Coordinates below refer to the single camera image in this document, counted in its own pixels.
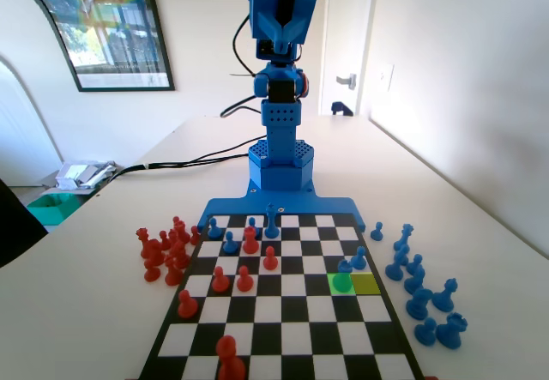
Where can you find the black framed picture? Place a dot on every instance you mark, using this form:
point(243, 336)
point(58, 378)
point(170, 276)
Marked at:
point(120, 32)

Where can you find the blue base plate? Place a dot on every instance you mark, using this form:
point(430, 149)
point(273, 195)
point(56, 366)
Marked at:
point(309, 206)

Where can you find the white arched panel dark rim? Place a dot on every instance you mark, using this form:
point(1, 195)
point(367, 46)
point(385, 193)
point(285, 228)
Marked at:
point(34, 45)

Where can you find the blue chess queen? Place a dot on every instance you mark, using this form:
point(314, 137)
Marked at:
point(405, 236)
point(445, 298)

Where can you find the black white chessboard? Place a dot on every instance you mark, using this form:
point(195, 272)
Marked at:
point(283, 311)

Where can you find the blue plastic part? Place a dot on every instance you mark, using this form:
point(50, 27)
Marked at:
point(451, 333)

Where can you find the blue chess knight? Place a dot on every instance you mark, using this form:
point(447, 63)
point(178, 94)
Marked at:
point(419, 305)

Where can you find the blue chess pawn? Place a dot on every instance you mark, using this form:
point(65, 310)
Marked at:
point(415, 265)
point(342, 281)
point(230, 245)
point(213, 231)
point(358, 260)
point(425, 333)
point(255, 225)
point(376, 232)

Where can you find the blue chess king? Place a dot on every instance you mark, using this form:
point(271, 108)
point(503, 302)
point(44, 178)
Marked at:
point(270, 225)

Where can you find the blue chess bishop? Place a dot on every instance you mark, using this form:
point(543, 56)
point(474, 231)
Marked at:
point(415, 283)
point(401, 256)

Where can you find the green box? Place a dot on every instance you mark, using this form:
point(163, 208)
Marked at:
point(49, 210)

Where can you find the white door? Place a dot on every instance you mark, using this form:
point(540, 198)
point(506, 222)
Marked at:
point(343, 32)

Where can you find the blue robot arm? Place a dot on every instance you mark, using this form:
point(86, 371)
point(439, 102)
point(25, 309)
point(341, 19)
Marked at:
point(281, 170)

